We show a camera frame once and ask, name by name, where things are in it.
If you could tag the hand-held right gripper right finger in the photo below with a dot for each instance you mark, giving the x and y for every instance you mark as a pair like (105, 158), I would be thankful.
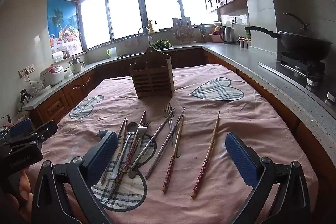
(241, 158)

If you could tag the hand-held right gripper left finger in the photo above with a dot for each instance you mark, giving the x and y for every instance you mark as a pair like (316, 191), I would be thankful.
(102, 158)

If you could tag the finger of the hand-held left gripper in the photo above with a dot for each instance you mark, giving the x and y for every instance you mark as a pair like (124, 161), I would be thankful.
(22, 126)
(44, 132)

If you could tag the wooden chopstick with floral end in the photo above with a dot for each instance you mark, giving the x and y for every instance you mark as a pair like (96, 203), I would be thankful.
(207, 153)
(173, 153)
(121, 132)
(130, 153)

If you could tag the steel spoon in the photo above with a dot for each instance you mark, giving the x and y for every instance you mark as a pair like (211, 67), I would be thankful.
(132, 128)

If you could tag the wide steel fork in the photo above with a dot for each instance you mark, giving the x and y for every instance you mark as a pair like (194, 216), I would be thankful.
(141, 132)

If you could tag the metal chopstick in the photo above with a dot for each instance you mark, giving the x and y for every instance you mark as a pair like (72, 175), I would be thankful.
(166, 142)
(152, 140)

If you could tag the slim steel fork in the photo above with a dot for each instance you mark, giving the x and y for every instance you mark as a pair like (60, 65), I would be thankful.
(168, 111)

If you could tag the wooden slatted utensil holder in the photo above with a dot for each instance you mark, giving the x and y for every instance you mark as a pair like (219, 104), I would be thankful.
(152, 79)

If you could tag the person's left hand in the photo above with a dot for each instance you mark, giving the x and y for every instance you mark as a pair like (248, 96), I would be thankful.
(26, 187)

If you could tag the black clamp device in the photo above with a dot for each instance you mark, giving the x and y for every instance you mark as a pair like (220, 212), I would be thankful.
(25, 96)

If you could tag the pink tablecloth with plaid hearts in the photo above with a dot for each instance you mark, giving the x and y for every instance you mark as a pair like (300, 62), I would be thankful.
(210, 134)

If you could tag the white rice cooker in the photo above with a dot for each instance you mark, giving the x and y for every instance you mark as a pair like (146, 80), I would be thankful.
(52, 75)

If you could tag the white electric cooking pot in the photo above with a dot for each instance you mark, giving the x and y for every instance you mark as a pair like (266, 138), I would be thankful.
(76, 66)

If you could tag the paper towel roll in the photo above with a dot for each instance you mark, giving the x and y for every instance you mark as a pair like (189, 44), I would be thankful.
(57, 56)

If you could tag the gas stove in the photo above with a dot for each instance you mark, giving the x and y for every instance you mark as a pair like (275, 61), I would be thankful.
(296, 66)

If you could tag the pink hanging cloth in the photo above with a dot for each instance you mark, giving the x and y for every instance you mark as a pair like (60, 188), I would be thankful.
(131, 41)

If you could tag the pink plastic basin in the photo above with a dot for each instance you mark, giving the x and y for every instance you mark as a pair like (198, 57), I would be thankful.
(215, 37)

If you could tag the steel electric kettle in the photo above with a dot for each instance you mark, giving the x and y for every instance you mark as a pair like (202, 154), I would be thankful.
(228, 35)

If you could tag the green leafy vegetables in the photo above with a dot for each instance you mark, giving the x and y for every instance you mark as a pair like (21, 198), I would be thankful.
(160, 44)

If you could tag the chrome kitchen faucet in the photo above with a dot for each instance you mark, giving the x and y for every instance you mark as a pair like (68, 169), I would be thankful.
(150, 39)

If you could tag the black wok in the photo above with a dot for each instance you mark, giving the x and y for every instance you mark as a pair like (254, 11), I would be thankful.
(304, 45)

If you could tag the scissors holder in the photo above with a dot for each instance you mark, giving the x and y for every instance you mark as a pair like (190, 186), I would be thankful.
(203, 33)

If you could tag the yellow bottle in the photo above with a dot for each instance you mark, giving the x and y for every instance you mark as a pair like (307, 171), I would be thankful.
(150, 26)

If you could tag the wooden countertop knife rack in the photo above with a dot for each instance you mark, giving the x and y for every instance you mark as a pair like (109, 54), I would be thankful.
(182, 29)

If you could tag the kitchen window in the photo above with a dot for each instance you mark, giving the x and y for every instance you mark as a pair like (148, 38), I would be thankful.
(123, 11)

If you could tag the long wall power outlet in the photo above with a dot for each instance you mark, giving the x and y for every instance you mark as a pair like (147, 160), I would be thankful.
(26, 71)

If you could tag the wall poster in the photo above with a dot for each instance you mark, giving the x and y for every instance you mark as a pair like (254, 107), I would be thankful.
(63, 22)

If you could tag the small wall power outlet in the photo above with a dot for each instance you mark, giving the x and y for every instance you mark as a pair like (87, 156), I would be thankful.
(234, 21)

